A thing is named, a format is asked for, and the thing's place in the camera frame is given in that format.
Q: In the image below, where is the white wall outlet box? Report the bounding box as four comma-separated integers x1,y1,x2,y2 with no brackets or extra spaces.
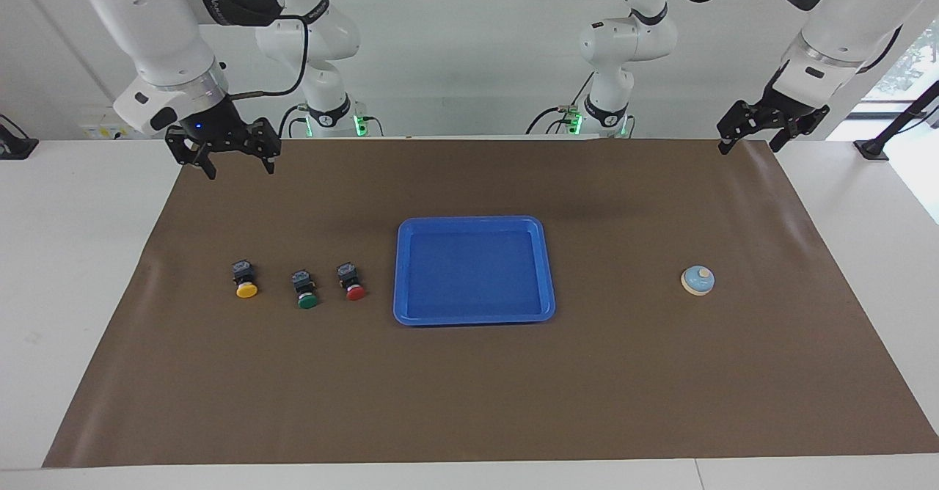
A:
79,105,144,140

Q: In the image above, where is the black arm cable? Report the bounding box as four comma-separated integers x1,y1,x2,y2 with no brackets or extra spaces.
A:
671,0,905,74
220,13,309,100

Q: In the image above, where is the light blue call bell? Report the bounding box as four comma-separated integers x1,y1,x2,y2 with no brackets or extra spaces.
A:
681,265,716,297

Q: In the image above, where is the black base cable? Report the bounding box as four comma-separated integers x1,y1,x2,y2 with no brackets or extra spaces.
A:
277,103,309,139
525,72,593,136

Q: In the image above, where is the black right base cable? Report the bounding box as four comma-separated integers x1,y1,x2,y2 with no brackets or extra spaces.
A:
277,103,309,139

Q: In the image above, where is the red push button switch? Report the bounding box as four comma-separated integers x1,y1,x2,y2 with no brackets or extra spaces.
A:
337,261,367,302

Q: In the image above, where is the black table clamp mount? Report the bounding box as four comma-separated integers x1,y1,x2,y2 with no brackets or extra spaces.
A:
0,114,39,161

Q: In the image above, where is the yellow push button switch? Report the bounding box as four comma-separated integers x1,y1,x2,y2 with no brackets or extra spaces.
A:
232,259,259,300

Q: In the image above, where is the black stand arm with base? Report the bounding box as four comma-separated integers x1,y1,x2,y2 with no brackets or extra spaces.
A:
855,79,939,162

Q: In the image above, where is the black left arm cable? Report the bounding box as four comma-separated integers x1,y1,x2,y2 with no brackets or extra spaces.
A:
671,0,905,74

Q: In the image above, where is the green push button switch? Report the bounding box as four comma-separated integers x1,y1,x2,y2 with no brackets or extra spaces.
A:
291,269,320,310

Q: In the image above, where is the brown table mat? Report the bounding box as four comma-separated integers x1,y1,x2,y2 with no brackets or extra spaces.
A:
42,136,939,469

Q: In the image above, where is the blue plastic tray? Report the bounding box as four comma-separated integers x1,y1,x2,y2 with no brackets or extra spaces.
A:
392,216,557,327

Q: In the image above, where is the black left base cable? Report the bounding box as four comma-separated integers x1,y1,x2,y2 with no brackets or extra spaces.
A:
525,72,593,136

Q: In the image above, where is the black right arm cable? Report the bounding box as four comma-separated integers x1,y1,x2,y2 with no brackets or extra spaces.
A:
220,13,309,100

